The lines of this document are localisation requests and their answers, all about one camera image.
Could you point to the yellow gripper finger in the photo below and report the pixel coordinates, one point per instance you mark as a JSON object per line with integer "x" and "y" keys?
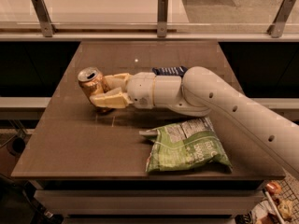
{"x": 116, "y": 98}
{"x": 118, "y": 81}

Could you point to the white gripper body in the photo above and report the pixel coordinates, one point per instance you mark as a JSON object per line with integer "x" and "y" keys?
{"x": 140, "y": 89}

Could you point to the orange soda can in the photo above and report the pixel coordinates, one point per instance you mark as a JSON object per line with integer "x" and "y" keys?
{"x": 92, "y": 81}

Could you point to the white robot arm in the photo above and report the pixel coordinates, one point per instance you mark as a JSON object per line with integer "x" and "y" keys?
{"x": 196, "y": 91}

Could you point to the blue snack bar wrapper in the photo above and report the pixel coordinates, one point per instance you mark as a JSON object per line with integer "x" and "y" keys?
{"x": 170, "y": 71}

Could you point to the green chip bag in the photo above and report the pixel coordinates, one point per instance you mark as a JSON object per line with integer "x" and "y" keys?
{"x": 184, "y": 146}

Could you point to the black round object at left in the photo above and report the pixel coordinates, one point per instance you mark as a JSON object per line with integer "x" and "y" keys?
{"x": 16, "y": 146}

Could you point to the middle metal railing bracket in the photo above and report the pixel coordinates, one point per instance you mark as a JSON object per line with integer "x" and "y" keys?
{"x": 162, "y": 15}

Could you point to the metal railing bracket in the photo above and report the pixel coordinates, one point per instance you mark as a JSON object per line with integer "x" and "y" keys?
{"x": 162, "y": 15}
{"x": 276, "y": 28}
{"x": 46, "y": 26}

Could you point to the left metal railing bracket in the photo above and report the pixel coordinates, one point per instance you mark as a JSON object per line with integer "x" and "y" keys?
{"x": 46, "y": 26}

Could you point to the right metal railing bracket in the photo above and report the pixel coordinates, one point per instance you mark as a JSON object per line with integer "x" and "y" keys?
{"x": 276, "y": 28}

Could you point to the wire basket with snacks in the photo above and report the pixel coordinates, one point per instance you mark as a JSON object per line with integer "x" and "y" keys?
{"x": 280, "y": 204}

